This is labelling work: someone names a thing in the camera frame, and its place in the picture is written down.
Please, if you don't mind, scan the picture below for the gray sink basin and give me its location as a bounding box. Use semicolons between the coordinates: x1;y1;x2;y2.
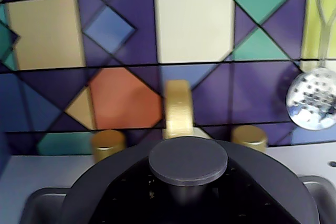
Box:
25;174;336;224

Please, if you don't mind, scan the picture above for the dark gray lid with knob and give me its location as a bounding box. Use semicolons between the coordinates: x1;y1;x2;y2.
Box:
61;137;321;224

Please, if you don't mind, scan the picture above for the colourful geometric backsplash panel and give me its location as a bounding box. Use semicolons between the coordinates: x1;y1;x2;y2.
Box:
0;0;336;156

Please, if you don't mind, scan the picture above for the silver slotted spoon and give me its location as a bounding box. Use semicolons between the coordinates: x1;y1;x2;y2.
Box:
285;0;336;131

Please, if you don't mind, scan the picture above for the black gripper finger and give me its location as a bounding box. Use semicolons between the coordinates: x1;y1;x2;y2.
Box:
209;160;292;224
91;160;172;224

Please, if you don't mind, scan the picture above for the gold tap knob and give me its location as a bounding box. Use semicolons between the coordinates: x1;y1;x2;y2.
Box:
230;125;268;154
90;129;127;163

